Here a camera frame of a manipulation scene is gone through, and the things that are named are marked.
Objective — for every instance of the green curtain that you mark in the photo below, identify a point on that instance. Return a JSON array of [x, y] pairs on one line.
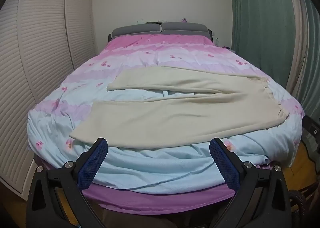
[[262, 30], [313, 67]]

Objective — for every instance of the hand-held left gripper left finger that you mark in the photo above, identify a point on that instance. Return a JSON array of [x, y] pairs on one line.
[[92, 166]]

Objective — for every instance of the clear bottle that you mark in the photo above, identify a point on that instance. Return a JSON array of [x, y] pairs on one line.
[[217, 41]]

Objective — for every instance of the white louvered wardrobe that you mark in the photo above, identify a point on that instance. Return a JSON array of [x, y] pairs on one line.
[[37, 67]]

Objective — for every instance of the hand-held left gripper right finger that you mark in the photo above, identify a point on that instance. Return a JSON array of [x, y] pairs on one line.
[[224, 166]]

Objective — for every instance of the floral pink blue quilt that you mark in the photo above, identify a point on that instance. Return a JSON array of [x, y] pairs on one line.
[[150, 168]]

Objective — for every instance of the grey headboard cushion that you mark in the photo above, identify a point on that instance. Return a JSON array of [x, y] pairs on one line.
[[136, 30], [185, 29]]

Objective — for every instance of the white curtain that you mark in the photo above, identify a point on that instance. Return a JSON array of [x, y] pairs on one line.
[[297, 55]]

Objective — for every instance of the purple bed sheet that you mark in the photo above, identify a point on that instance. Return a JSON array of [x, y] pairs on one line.
[[150, 201]]

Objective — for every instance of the cream pants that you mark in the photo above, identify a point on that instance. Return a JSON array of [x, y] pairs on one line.
[[175, 117]]

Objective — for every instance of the black device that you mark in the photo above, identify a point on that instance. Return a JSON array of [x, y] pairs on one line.
[[312, 127]]

